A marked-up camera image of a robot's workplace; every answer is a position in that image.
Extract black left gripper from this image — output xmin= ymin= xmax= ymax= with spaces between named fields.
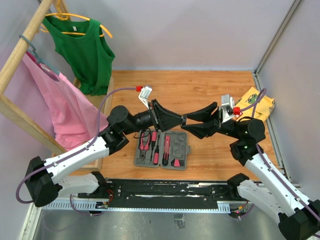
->
xmin=123 ymin=99 xmax=186 ymax=136

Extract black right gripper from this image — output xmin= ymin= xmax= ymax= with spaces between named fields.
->
xmin=181 ymin=102 xmax=243 ymax=140

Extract grey plastic tool case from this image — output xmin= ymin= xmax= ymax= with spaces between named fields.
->
xmin=133 ymin=128 xmax=191 ymax=171

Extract pink handled pliers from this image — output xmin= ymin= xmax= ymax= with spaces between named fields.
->
xmin=138 ymin=132 xmax=150 ymax=161

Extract pink hex key set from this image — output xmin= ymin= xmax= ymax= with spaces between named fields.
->
xmin=171 ymin=158 xmax=185 ymax=168

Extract black electrical tape roll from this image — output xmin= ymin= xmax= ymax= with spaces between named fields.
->
xmin=180 ymin=115 xmax=187 ymax=127

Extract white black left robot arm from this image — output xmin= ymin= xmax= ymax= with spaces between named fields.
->
xmin=24 ymin=99 xmax=186 ymax=207

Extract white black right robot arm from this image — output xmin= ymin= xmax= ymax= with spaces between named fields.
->
xmin=181 ymin=102 xmax=320 ymax=240

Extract yellow patterned cloth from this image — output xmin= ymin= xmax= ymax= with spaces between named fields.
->
xmin=233 ymin=87 xmax=275 ymax=122

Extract pink shirt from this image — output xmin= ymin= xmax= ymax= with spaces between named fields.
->
xmin=22 ymin=52 xmax=108 ymax=151

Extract green tank top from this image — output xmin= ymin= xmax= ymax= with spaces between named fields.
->
xmin=42 ymin=16 xmax=115 ymax=96

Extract yellow clothes hanger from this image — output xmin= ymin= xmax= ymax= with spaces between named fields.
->
xmin=39 ymin=0 xmax=113 ymax=39

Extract grey clothes hanger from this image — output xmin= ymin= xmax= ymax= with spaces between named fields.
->
xmin=18 ymin=34 xmax=60 ymax=82

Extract wooden clothes rack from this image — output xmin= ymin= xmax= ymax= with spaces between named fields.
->
xmin=0 ymin=0 xmax=115 ymax=172

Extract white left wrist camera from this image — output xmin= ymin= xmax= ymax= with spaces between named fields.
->
xmin=135 ymin=85 xmax=153 ymax=109

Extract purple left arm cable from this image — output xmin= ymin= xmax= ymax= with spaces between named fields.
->
xmin=15 ymin=86 xmax=141 ymax=217

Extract aluminium frame post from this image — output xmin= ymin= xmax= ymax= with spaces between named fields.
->
xmin=253 ymin=0 xmax=304 ymax=76

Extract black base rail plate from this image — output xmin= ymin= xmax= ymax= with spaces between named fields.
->
xmin=76 ymin=178 xmax=246 ymax=209

